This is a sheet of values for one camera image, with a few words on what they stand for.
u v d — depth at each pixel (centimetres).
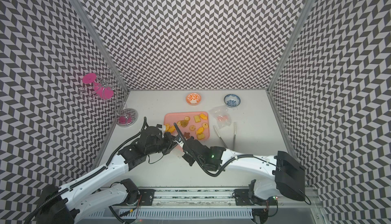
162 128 75
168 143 66
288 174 41
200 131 94
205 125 99
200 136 94
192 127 96
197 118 102
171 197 74
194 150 54
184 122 99
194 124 100
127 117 102
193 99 111
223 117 99
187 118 102
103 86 79
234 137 93
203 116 103
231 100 109
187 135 63
